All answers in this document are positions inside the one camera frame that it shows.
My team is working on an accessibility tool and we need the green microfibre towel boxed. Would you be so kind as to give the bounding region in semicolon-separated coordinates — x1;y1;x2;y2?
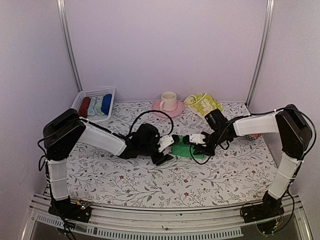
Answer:
171;138;204;160

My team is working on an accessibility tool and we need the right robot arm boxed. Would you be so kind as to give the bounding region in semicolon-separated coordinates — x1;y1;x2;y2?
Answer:
189;104;317;218

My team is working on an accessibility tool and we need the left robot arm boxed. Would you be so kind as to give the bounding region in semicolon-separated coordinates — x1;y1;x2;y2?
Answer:
41;108;176;217

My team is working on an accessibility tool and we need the pink plate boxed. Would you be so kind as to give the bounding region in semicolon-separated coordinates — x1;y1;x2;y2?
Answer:
151;98;185;118

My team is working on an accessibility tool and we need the yellow patterned towel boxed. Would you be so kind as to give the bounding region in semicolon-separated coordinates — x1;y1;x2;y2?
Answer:
184;93;224;119

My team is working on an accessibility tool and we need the cream ceramic mug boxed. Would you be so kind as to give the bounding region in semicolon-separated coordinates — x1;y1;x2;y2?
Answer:
159;91;177;112

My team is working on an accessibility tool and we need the pale green rolled towel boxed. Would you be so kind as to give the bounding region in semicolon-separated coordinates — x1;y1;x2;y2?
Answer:
94;96;104;116

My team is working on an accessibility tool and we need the light blue rolled towel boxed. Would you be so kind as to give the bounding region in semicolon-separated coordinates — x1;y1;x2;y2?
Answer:
87;97;97;116

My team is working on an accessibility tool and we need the white plastic basket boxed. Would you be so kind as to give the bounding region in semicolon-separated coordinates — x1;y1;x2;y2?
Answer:
71;87;116;126

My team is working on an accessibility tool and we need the dark red rolled towel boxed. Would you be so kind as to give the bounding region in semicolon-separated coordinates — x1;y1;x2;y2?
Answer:
78;96;91;118

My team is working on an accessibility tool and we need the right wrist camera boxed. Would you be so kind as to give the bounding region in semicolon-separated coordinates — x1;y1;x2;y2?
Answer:
182;133;206;145

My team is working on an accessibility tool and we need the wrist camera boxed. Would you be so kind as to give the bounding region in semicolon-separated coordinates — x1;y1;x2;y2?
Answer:
182;133;206;145
158;134;180;153

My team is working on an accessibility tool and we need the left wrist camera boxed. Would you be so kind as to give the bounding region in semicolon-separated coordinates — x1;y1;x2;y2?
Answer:
158;134;180;153

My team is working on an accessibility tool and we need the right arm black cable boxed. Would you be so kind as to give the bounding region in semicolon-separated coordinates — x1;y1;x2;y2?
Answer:
188;143;216;166

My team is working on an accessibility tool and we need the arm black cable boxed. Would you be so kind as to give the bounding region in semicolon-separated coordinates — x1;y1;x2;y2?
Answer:
127;109;175;141
188;143;216;166

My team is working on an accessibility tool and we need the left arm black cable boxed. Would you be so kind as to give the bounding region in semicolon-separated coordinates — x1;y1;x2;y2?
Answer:
127;109;175;141

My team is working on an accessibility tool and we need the front aluminium rail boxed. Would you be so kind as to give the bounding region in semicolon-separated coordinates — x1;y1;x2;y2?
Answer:
22;194;313;240

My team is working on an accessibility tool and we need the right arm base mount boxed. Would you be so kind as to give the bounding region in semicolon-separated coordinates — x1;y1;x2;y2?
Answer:
239;198;285;223

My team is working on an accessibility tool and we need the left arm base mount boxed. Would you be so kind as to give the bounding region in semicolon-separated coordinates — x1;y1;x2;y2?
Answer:
48;197;92;223

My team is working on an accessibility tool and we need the right aluminium frame post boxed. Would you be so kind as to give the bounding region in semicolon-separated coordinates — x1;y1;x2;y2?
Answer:
245;0;275;108

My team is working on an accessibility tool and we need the aluminium frame post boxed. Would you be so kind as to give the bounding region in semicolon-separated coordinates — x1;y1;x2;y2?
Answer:
56;0;83;92
245;0;275;108

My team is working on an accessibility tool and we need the left aluminium frame post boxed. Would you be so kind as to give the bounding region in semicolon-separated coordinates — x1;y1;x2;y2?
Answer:
56;0;83;92

